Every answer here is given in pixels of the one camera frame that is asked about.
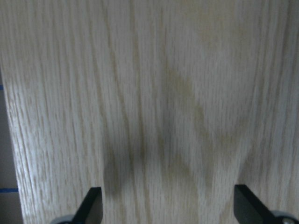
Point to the light wooden drawer cabinet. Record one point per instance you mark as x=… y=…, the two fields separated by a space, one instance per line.
x=164 y=104

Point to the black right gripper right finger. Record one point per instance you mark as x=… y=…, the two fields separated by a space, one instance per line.
x=248 y=209

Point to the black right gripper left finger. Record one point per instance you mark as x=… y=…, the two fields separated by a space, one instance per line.
x=91 y=209

